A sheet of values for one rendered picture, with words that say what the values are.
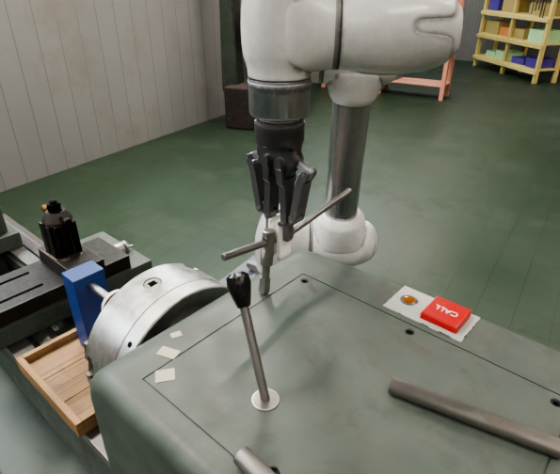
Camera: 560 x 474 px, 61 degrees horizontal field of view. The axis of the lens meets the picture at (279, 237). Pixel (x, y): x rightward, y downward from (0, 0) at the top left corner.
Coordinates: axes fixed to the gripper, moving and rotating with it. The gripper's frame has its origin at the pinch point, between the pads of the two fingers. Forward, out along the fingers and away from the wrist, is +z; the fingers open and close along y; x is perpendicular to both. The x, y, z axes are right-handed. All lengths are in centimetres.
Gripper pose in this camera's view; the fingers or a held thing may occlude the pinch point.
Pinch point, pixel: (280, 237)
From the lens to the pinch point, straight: 79.5
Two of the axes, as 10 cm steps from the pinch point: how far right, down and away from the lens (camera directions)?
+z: 0.0, 8.7, 4.9
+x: -6.6, 3.6, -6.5
